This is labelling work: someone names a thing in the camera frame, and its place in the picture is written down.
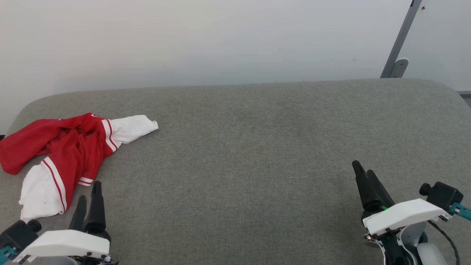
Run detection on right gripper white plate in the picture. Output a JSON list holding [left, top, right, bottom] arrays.
[[352, 160, 452, 265]]

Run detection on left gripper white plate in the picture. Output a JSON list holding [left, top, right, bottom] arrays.
[[13, 181, 119, 265]]

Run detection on red and white t-shirt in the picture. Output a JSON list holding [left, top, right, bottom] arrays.
[[0, 113, 159, 222]]

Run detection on grey fabric sofa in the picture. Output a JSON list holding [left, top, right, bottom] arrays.
[[0, 78, 471, 265]]

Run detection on grey metal pole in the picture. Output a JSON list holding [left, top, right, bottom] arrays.
[[380, 0, 424, 78]]

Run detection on grey pole bracket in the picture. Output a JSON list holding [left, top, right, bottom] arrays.
[[389, 58, 409, 78]]

